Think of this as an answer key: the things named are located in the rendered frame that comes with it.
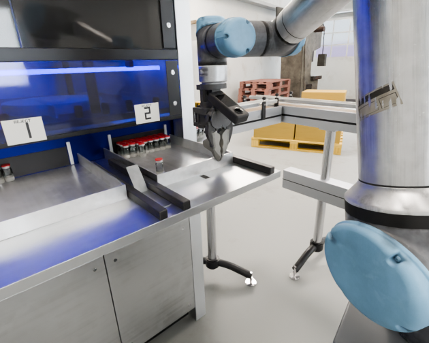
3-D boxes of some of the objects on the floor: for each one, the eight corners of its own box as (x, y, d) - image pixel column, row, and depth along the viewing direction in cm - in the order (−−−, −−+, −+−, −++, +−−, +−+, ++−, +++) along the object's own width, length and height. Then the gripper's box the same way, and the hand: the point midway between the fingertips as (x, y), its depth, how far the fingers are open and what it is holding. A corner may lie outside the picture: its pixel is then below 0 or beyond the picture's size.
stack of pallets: (260, 113, 685) (261, 78, 656) (289, 115, 642) (291, 78, 613) (236, 120, 605) (236, 81, 576) (267, 124, 562) (269, 82, 533)
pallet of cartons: (353, 141, 424) (361, 90, 397) (336, 160, 347) (344, 98, 319) (271, 131, 498) (273, 88, 471) (242, 145, 421) (242, 93, 393)
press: (287, 104, 805) (294, 5, 714) (325, 107, 743) (338, -2, 652) (267, 111, 712) (272, -3, 621) (309, 114, 650) (321, -12, 559)
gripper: (213, 82, 80) (216, 152, 87) (188, 84, 74) (193, 159, 82) (234, 82, 73) (235, 158, 81) (208, 84, 68) (212, 166, 76)
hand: (220, 157), depth 79 cm, fingers closed, pressing on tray
